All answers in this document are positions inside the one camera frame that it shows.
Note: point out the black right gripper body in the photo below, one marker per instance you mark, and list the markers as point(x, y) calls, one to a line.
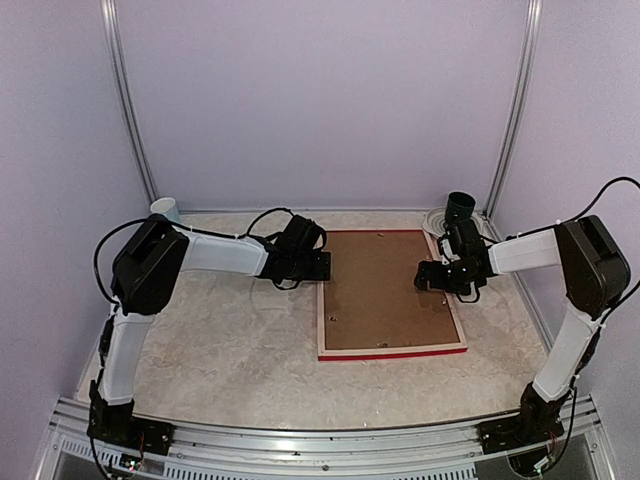
point(453, 281)

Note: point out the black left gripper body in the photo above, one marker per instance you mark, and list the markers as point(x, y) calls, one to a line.
point(303, 271)

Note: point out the brown backing cardboard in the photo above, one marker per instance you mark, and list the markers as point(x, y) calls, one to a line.
point(385, 295)

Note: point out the red wooden picture frame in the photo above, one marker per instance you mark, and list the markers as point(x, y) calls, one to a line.
point(325, 320)

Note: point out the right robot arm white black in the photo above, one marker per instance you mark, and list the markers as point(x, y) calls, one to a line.
point(595, 274)

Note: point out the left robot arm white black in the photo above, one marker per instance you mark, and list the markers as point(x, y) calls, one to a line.
point(144, 275)

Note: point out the white patterned plate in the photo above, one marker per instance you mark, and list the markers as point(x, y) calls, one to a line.
point(434, 222)

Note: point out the dark green cup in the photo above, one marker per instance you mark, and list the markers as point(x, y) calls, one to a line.
point(459, 207)

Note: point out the light blue mug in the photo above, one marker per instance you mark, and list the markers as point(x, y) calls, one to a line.
point(167, 207)

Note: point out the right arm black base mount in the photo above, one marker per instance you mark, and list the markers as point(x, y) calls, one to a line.
point(510, 433)

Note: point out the right aluminium corner post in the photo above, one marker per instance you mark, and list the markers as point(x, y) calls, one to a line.
point(517, 106)

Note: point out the aluminium corner post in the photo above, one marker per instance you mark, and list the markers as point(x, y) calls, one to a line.
point(517, 106)
point(118, 64)

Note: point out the aluminium front rail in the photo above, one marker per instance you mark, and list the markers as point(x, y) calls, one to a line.
point(443, 450)

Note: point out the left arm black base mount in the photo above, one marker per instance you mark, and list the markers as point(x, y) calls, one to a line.
point(143, 435)

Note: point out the left aluminium corner post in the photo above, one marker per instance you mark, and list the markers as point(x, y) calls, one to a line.
point(118, 64)

